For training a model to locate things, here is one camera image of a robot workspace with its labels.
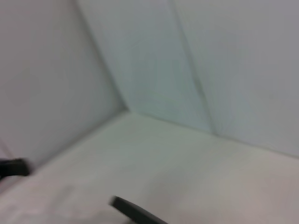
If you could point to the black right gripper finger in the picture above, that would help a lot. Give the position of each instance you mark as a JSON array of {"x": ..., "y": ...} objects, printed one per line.
[
  {"x": 14, "y": 168},
  {"x": 133, "y": 212}
]

